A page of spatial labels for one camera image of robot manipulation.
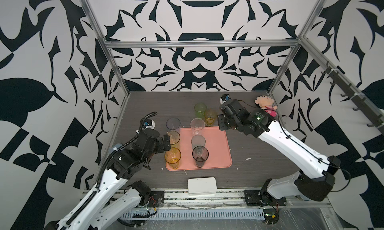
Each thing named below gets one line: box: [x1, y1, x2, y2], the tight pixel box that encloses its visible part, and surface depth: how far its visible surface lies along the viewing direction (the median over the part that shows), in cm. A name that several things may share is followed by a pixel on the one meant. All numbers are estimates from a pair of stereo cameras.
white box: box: [187, 177, 218, 195], surface depth 76 cm
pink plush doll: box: [254, 95, 278, 118], surface depth 107 cm
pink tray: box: [165, 126, 233, 171], surface depth 87 cm
